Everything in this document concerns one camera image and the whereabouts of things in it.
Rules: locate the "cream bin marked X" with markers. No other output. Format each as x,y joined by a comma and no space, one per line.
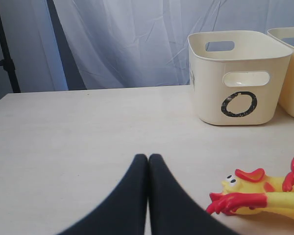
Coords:
286,100

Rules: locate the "white backdrop curtain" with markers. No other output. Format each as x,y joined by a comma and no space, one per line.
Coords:
62,45

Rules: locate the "cream bin marked O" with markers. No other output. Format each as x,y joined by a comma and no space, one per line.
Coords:
236,76

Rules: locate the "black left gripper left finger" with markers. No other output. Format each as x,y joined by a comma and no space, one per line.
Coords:
123,211

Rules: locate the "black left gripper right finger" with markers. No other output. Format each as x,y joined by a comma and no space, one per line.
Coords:
172,211

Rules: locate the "yellow rubber chicken middle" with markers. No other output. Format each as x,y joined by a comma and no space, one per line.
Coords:
247,193

